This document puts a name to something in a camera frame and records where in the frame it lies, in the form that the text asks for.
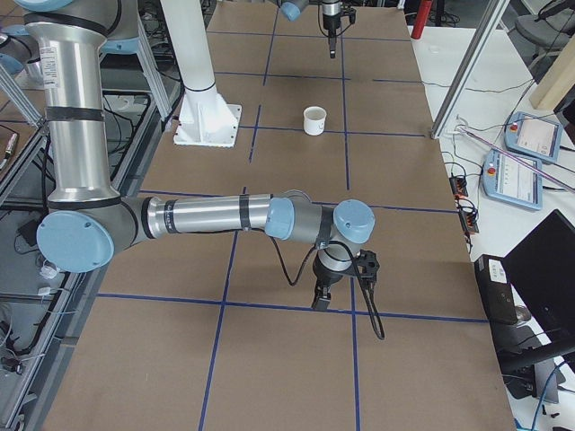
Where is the aluminium frame post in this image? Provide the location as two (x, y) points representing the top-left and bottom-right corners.
(430, 0), (510, 139)

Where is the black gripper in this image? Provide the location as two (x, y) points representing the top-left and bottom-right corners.
(311, 251), (355, 311)
(322, 13), (341, 58)

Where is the far teach pendant tablet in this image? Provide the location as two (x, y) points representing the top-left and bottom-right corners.
(504, 111), (563, 163)

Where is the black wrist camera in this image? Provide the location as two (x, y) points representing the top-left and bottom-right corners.
(356, 250), (380, 284)
(341, 7), (357, 25)

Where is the stick with white hook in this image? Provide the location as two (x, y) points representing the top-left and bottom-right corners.
(455, 115), (574, 193)

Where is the teach pendant tablet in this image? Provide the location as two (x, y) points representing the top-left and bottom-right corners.
(482, 150), (543, 211)
(504, 111), (563, 163)

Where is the black laptop computer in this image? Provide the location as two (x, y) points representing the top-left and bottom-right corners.
(473, 209), (574, 374)

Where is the near teach pendant tablet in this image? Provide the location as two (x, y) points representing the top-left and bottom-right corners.
(482, 150), (543, 211)

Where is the black orange connector box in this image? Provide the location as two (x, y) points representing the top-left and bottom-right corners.
(449, 175), (468, 198)

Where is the white pedestal column with base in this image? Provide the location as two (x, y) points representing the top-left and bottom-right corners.
(161, 0), (242, 148)

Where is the white smiley face mug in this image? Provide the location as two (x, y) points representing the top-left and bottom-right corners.
(303, 106), (327, 136)

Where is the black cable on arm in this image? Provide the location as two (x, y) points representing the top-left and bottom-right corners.
(269, 233), (387, 341)
(317, 0), (357, 38)

